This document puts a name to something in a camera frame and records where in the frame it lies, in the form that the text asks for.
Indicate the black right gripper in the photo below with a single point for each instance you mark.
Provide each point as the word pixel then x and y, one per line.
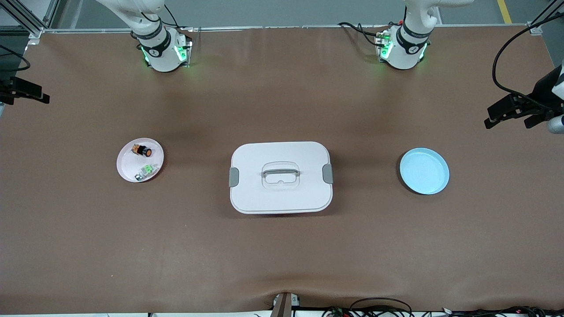
pixel 12 86

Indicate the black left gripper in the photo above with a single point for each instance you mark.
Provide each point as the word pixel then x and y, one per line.
pixel 543 90

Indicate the orange push button switch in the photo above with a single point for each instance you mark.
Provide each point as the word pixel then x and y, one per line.
pixel 142 150

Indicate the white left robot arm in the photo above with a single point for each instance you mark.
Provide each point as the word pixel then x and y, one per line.
pixel 405 48

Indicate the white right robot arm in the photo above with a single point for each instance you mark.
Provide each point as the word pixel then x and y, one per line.
pixel 158 48

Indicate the light blue round plate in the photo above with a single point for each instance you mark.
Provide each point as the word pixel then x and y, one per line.
pixel 424 171

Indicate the pink round plate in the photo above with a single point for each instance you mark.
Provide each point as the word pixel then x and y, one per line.
pixel 132 169

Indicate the pink lunch box white lid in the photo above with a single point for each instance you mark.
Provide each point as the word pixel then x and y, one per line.
pixel 282 193

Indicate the brown table cover mat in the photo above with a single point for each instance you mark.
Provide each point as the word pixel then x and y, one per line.
pixel 282 255

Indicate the aluminium frame strut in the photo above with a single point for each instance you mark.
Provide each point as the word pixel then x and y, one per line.
pixel 36 31
pixel 535 28

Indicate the green push button switch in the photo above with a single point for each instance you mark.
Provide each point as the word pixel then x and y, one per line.
pixel 145 171

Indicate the metal table clamp bracket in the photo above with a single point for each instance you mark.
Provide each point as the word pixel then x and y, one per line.
pixel 284 304

